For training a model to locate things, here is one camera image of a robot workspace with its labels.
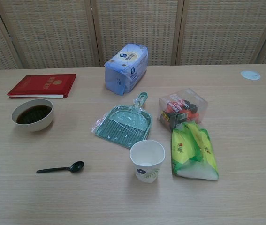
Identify white round table grommet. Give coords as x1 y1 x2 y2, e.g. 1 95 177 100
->
240 70 261 81

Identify cup of black liquid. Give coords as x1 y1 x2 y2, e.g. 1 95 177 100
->
11 98 54 132

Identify woven folding screen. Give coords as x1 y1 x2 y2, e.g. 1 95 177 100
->
0 0 266 73

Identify black plastic spoon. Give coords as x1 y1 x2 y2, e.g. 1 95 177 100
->
36 161 85 174

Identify white paper cup with flower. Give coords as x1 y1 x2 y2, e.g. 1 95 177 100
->
129 139 166 184

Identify yellow green tissue pack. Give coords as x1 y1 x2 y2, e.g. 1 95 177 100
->
171 121 220 181

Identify green dustpan and brush set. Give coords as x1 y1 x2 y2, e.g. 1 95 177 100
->
91 91 152 150

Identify blue tissue pack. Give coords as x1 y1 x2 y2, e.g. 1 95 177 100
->
104 43 148 96

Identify red certificate book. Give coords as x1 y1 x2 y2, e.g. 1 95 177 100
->
7 74 77 99

